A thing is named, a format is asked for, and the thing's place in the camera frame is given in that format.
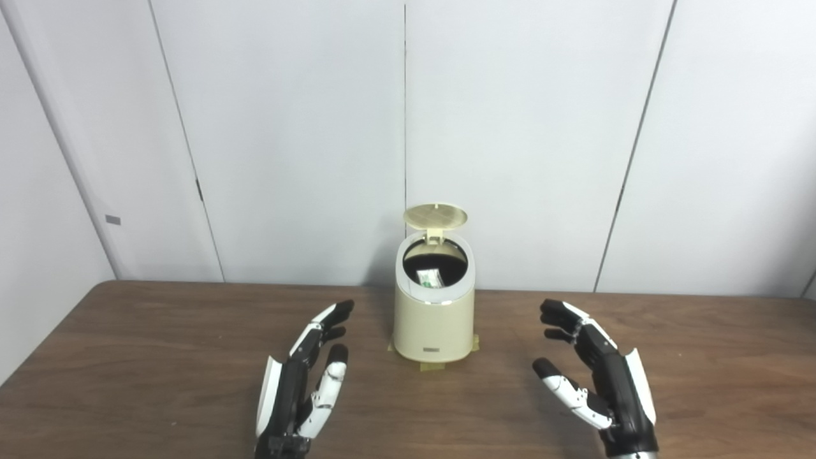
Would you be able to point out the cream-colored trash bin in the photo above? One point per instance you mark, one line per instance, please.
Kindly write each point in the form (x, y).
(433, 328)

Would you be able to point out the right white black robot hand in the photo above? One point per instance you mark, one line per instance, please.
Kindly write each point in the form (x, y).
(621, 395)

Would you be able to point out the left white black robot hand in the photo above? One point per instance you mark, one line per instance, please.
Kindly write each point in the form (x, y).
(284, 401)

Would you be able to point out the green white milk carton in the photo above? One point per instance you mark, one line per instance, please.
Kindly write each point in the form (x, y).
(429, 278)

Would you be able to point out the cream round bin lid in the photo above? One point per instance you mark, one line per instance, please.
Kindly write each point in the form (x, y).
(435, 215)

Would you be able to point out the black wall panel hinge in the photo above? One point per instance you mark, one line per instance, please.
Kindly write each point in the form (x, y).
(199, 190)

